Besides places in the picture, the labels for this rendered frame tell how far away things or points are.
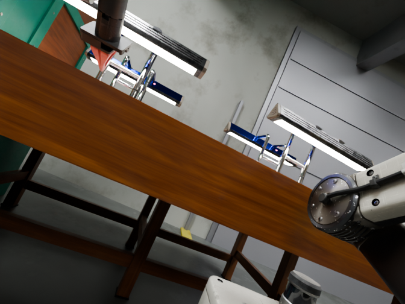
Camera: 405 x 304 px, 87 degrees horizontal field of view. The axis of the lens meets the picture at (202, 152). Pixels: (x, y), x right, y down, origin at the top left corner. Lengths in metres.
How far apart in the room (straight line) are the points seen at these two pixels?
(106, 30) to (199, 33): 2.73
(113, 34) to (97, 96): 0.16
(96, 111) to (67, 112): 0.05
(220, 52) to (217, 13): 0.56
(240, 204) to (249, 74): 2.73
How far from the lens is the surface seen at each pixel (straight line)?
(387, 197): 0.46
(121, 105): 0.51
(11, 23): 1.31
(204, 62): 0.91
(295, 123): 1.02
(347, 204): 0.49
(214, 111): 2.88
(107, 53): 0.61
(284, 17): 3.81
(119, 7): 0.58
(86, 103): 0.52
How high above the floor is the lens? 0.66
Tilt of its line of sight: 7 degrees up
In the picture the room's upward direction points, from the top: 24 degrees clockwise
